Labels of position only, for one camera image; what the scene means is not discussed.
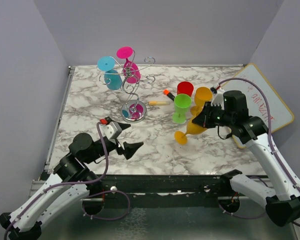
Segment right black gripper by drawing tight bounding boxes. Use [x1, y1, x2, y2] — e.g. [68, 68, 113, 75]
[192, 100, 235, 128]

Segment green wine glass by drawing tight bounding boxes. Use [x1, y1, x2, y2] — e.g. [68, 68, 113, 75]
[172, 93, 192, 124]

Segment yellow wine glass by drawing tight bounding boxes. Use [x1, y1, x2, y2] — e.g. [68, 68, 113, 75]
[190, 87, 213, 116]
[174, 116, 207, 145]

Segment red wine glass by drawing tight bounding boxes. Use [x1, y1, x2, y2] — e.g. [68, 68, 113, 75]
[177, 81, 194, 97]

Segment blue wine glass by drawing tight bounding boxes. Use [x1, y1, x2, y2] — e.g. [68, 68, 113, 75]
[97, 56, 122, 91]

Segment pink wine glass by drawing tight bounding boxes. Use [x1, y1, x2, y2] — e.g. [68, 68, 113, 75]
[116, 46, 141, 84]

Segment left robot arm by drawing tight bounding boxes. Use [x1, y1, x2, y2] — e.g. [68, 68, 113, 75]
[0, 117, 144, 240]

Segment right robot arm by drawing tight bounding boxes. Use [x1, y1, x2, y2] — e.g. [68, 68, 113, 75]
[192, 88, 300, 227]

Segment chrome wine glass rack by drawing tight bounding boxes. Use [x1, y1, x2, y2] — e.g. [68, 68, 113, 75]
[110, 53, 156, 123]

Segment pale yellow marker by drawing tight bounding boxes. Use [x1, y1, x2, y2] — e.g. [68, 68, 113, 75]
[148, 101, 170, 106]

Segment orange black highlighter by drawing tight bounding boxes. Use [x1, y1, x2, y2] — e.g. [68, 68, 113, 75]
[163, 89, 175, 101]

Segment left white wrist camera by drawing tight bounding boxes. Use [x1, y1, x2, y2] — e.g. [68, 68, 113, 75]
[100, 117, 123, 143]

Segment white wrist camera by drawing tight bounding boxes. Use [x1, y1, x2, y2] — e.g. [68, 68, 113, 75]
[210, 85, 225, 106]
[100, 117, 123, 143]

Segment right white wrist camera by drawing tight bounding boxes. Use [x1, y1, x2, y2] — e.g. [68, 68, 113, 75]
[210, 85, 225, 106]

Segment whiteboard with yellow frame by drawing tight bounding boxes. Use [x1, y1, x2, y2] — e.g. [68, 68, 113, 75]
[222, 62, 295, 150]

